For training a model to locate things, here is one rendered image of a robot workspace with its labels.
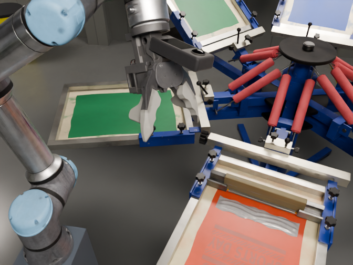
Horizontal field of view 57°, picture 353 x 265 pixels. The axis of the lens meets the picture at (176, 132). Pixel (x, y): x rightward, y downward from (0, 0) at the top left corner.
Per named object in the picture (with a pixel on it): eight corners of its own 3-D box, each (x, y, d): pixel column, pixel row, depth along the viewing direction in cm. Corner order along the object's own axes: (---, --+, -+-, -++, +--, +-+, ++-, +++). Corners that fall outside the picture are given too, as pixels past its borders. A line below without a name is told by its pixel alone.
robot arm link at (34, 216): (12, 247, 95) (-5, 221, 86) (33, 209, 105) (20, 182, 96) (51, 252, 94) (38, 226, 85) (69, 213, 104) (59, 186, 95)
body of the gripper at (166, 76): (156, 91, 68) (146, 31, 66) (188, 87, 62) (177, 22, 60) (128, 97, 63) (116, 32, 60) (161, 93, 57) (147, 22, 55)
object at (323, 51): (284, 222, 250) (345, 68, 160) (234, 204, 262) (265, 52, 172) (293, 185, 277) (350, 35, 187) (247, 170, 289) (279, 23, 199)
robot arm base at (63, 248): (16, 266, 101) (4, 251, 94) (39, 224, 112) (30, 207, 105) (61, 274, 99) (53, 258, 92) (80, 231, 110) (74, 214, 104)
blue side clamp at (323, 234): (326, 252, 132) (332, 243, 127) (313, 247, 134) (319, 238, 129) (333, 197, 152) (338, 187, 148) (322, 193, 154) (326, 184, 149)
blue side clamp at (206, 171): (198, 205, 149) (199, 195, 144) (188, 201, 151) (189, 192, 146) (219, 161, 169) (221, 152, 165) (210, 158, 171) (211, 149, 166)
